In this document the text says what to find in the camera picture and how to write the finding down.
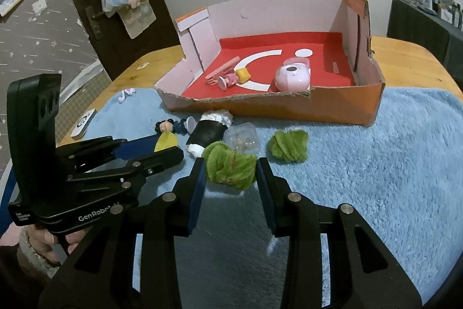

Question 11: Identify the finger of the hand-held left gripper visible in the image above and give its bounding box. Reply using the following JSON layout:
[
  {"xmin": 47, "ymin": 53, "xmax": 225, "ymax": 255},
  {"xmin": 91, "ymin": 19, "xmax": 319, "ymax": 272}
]
[
  {"xmin": 67, "ymin": 146, "xmax": 184, "ymax": 192},
  {"xmin": 56, "ymin": 133, "xmax": 160, "ymax": 180}
]

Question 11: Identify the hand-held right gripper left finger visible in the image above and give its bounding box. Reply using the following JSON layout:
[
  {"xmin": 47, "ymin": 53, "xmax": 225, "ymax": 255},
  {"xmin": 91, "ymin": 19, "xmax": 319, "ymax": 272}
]
[{"xmin": 38, "ymin": 157, "xmax": 208, "ymax": 309}]

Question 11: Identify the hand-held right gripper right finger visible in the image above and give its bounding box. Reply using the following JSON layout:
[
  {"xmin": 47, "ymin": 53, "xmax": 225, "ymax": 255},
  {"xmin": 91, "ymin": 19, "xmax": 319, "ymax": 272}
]
[{"xmin": 255, "ymin": 157, "xmax": 425, "ymax": 309}]

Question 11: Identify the yellow bottle cap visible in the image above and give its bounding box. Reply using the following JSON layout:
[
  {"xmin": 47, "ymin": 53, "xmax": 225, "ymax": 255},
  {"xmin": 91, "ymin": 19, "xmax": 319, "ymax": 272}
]
[{"xmin": 154, "ymin": 131, "xmax": 179, "ymax": 153}]

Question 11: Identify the black-haired doll figure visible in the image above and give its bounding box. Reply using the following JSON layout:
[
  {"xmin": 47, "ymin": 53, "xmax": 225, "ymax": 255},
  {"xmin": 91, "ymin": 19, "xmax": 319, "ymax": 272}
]
[{"xmin": 155, "ymin": 116, "xmax": 198, "ymax": 136}]

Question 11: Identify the green fuzzy scrunchie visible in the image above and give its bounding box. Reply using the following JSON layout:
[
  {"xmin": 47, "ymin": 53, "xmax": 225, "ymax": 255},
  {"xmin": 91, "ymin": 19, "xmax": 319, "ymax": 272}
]
[
  {"xmin": 201, "ymin": 141, "xmax": 259, "ymax": 191},
  {"xmin": 267, "ymin": 128, "xmax": 310, "ymax": 163}
]

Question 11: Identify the black and white plush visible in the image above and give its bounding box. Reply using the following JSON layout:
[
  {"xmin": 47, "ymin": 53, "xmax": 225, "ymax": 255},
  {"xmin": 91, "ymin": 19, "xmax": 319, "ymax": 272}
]
[{"xmin": 185, "ymin": 109, "xmax": 234, "ymax": 159}]

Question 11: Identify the clear plastic capsule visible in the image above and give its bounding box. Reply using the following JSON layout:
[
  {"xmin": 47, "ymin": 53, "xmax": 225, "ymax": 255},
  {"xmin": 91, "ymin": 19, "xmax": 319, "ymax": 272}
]
[{"xmin": 222, "ymin": 122, "xmax": 260, "ymax": 155}]

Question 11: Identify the pink clothespin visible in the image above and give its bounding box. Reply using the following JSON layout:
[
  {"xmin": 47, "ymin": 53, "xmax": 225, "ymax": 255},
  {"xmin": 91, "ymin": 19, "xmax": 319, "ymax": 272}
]
[{"xmin": 205, "ymin": 56, "xmax": 241, "ymax": 91}]

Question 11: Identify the orange cardboard box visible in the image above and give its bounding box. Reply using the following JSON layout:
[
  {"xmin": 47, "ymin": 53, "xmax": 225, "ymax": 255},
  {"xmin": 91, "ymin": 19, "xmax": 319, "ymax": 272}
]
[{"xmin": 155, "ymin": 0, "xmax": 386, "ymax": 127}]

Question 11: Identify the small yellow toy piece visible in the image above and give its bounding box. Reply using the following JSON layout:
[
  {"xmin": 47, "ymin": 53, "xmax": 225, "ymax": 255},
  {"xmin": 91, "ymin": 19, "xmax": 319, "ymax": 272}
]
[{"xmin": 234, "ymin": 67, "xmax": 252, "ymax": 83}]

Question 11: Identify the pink round device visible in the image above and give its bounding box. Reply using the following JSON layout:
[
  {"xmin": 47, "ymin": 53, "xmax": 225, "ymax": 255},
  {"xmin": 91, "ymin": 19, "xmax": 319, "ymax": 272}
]
[{"xmin": 274, "ymin": 63, "xmax": 312, "ymax": 93}]

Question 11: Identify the clear plastic lid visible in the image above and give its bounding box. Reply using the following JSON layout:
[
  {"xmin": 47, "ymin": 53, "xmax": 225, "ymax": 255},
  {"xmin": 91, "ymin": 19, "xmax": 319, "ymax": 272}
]
[{"xmin": 284, "ymin": 56, "xmax": 313, "ymax": 69}]

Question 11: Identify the person's left forearm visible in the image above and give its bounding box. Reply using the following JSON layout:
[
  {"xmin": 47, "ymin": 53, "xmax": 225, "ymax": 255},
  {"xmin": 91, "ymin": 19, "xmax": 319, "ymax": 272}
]
[{"xmin": 0, "ymin": 227, "xmax": 60, "ymax": 309}]

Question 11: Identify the person's left hand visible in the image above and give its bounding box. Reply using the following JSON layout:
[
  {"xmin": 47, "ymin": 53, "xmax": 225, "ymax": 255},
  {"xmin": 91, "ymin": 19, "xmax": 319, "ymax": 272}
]
[{"xmin": 28, "ymin": 225, "xmax": 87, "ymax": 264}]

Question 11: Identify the white remote control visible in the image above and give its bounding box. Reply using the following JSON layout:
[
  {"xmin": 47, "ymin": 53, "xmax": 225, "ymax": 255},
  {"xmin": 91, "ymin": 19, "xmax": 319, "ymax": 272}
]
[{"xmin": 71, "ymin": 109, "xmax": 96, "ymax": 140}]

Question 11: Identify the blue fluffy towel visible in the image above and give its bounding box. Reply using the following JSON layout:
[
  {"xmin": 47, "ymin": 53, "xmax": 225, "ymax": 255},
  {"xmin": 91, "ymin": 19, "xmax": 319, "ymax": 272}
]
[{"xmin": 60, "ymin": 86, "xmax": 463, "ymax": 309}]

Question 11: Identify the beige hanging pouch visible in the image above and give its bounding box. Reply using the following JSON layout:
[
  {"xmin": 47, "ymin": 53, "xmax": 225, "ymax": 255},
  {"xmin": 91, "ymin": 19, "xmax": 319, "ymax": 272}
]
[{"xmin": 121, "ymin": 0, "xmax": 158, "ymax": 40}]

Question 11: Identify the door handle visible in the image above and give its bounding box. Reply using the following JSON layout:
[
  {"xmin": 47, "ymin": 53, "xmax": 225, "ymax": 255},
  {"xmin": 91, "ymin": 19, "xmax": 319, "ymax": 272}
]
[{"xmin": 85, "ymin": 5, "xmax": 109, "ymax": 41}]

